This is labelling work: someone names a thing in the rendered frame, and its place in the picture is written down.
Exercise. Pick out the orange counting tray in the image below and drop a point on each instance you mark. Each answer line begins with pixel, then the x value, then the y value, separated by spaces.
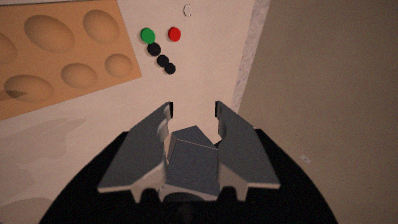
pixel 52 52

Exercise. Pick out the green disc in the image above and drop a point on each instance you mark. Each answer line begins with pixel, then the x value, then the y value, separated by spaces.
pixel 147 35

